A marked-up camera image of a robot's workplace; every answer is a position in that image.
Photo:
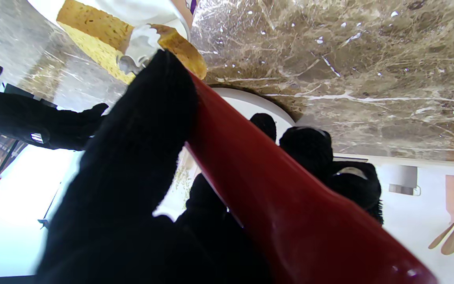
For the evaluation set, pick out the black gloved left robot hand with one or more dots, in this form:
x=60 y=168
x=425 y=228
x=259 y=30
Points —
x=124 y=177

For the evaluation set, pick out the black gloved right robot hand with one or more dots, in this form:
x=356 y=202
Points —
x=41 y=122

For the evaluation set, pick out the toasted bread slice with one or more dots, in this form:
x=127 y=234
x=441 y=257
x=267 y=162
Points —
x=89 y=27

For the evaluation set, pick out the white bento box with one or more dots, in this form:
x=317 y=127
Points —
x=144 y=10

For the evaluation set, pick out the white round plate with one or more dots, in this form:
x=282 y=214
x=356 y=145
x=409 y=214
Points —
x=242 y=104

